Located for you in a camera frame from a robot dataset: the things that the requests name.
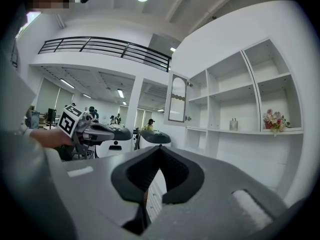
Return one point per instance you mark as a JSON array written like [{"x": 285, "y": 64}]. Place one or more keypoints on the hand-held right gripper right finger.
[{"x": 215, "y": 184}]

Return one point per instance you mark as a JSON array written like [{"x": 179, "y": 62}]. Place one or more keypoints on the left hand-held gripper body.
[{"x": 68, "y": 121}]

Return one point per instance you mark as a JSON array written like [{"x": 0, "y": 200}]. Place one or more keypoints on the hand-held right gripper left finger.
[{"x": 95, "y": 184}]

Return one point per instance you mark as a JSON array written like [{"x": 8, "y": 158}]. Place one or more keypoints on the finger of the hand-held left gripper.
[
  {"x": 155, "y": 136},
  {"x": 120, "y": 133}
]

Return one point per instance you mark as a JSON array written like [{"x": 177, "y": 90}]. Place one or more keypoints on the white glass-panel cabinet door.
[{"x": 178, "y": 99}]

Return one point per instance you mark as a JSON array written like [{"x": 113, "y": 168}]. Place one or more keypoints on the person's left forearm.
[{"x": 48, "y": 137}]

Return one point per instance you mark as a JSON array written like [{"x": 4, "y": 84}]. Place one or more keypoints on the metal door hinge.
[
  {"x": 189, "y": 84},
  {"x": 188, "y": 118}
]

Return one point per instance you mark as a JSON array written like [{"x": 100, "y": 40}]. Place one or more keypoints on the white open shelf cabinet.
[{"x": 237, "y": 89}]

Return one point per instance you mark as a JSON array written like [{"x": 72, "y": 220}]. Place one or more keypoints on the black computer monitor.
[{"x": 51, "y": 115}]

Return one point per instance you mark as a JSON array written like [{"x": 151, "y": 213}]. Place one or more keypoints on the white drawer unit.
[{"x": 156, "y": 196}]

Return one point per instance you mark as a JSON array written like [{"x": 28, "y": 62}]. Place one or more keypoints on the clear glass bottle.
[{"x": 233, "y": 124}]

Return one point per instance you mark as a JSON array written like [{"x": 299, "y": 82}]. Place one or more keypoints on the person's gray top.
[{"x": 22, "y": 171}]

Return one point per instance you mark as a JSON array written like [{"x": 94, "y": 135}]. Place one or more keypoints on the black metal balcony railing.
[{"x": 105, "y": 46}]

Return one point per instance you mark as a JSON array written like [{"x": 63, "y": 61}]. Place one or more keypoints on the pink flower bouquet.
[{"x": 275, "y": 121}]

